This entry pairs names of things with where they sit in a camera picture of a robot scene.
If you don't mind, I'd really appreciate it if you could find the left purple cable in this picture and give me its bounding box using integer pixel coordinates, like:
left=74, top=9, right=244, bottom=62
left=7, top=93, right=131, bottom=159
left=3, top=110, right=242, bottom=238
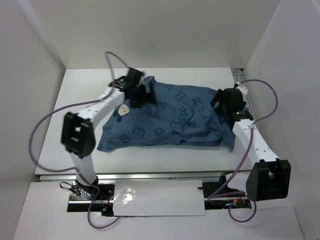
left=26, top=51, right=131, bottom=230

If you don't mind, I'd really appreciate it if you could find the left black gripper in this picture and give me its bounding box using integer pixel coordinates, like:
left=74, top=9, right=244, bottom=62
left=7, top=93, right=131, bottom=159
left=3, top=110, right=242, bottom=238
left=129, top=82, right=157, bottom=109

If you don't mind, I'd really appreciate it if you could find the blue cartoon print pillowcase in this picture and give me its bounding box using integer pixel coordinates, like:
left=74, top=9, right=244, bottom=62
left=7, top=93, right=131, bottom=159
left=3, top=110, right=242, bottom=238
left=97, top=76, right=236, bottom=152

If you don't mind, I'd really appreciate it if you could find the purple cable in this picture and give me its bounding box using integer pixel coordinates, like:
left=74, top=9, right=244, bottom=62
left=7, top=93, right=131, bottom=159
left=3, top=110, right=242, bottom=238
left=207, top=79, right=279, bottom=223
left=26, top=51, right=131, bottom=230

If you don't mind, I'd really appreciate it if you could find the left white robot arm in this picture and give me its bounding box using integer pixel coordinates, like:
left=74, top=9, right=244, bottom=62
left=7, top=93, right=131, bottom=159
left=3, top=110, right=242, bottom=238
left=61, top=67, right=157, bottom=200

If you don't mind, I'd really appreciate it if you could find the white cover plate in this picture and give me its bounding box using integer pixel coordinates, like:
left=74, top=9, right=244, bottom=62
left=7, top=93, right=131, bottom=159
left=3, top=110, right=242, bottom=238
left=113, top=180, right=206, bottom=217

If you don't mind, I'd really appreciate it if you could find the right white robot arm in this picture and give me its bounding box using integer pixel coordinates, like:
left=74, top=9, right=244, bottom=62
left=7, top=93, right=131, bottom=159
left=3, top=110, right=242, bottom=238
left=207, top=82, right=291, bottom=202

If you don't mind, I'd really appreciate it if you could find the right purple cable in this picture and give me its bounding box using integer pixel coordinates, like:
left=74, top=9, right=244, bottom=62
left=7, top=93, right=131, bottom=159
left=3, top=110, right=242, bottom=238
left=207, top=79, right=279, bottom=223

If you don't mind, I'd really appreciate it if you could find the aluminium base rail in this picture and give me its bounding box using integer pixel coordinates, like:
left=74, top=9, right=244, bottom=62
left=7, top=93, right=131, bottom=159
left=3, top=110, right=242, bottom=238
left=39, top=171, right=253, bottom=217

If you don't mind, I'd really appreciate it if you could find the aluminium side rail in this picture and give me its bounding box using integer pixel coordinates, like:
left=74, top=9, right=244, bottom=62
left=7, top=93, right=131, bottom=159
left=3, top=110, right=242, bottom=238
left=231, top=67, right=273, bottom=171

